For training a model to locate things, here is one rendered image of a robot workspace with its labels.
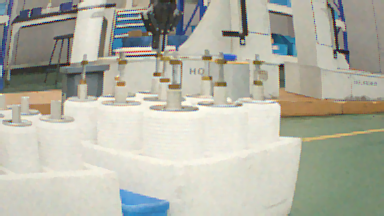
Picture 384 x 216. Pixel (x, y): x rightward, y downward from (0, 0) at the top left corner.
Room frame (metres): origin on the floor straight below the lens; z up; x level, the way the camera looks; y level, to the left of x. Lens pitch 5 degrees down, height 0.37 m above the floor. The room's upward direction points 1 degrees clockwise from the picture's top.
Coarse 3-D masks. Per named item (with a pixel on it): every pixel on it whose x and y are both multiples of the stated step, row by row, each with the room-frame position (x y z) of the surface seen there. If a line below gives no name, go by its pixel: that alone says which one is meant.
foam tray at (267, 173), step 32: (96, 160) 1.29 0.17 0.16; (128, 160) 1.23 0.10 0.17; (160, 160) 1.21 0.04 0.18; (224, 160) 1.25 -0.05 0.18; (256, 160) 1.33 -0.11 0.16; (288, 160) 1.43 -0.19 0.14; (160, 192) 1.19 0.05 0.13; (192, 192) 1.19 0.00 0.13; (224, 192) 1.26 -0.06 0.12; (256, 192) 1.34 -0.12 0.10; (288, 192) 1.45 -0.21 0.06
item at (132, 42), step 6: (144, 36) 5.95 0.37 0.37; (150, 36) 5.97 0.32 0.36; (168, 36) 6.04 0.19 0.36; (174, 36) 6.06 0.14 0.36; (180, 36) 6.08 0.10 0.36; (186, 36) 6.10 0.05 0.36; (126, 42) 6.26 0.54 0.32; (132, 42) 6.14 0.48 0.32; (138, 42) 6.01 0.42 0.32; (144, 42) 5.96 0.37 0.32; (150, 42) 5.98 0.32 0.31; (168, 42) 6.04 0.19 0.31; (174, 42) 6.07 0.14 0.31; (180, 42) 6.09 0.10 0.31
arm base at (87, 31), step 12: (84, 12) 1.92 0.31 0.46; (96, 12) 1.93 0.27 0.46; (84, 24) 1.92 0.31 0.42; (96, 24) 1.93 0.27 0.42; (84, 36) 1.92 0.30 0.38; (96, 36) 1.94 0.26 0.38; (72, 48) 1.95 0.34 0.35; (84, 48) 1.92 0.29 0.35; (96, 48) 1.95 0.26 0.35; (72, 60) 1.94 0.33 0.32; (96, 60) 1.96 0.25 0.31
